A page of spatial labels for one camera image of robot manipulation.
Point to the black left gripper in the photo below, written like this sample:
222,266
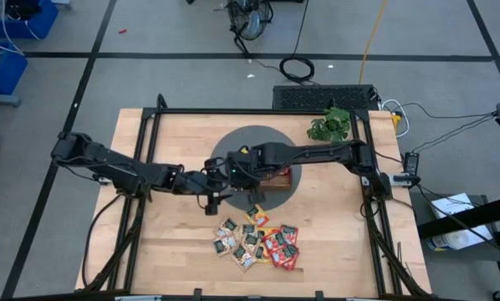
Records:
216,180

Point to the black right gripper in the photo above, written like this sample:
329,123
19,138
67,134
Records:
243,173

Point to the orange mango tea bag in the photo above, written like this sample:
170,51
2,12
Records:
270,231
256,215
261,253

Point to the red strawberry tea bag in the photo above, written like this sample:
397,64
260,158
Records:
289,234
294,264
284,171
285,253
273,241

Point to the silver brown tea packet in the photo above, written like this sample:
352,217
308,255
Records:
243,258

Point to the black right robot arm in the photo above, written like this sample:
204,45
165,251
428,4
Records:
317,152

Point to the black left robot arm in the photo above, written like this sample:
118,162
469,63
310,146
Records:
108,161

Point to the wooden tea organizer box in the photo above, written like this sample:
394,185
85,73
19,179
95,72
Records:
279,183

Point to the grey round woven placemat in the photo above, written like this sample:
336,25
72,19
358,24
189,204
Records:
254,136

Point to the green plant in white pot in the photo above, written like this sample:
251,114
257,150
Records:
329,127

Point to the black perforated computer case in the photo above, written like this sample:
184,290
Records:
325,97

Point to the silver metal bar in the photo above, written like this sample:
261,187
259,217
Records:
137,298

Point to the small black control box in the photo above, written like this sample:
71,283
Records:
411,163

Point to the yellow plug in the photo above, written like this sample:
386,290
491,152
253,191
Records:
396,120

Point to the grey side table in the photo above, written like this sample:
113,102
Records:
419,209

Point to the black floor fan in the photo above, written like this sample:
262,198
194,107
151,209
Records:
250,18

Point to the white booklet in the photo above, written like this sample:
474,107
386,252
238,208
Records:
450,205

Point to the small red scrap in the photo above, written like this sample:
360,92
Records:
122,31

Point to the white round disc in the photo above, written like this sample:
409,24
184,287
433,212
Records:
459,240

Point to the black metal bar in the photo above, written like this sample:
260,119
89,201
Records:
467,217

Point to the blue plastic bin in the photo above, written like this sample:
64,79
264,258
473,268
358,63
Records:
7,75
32,25

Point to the black table-edge bracket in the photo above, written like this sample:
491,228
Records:
197,294
319,295

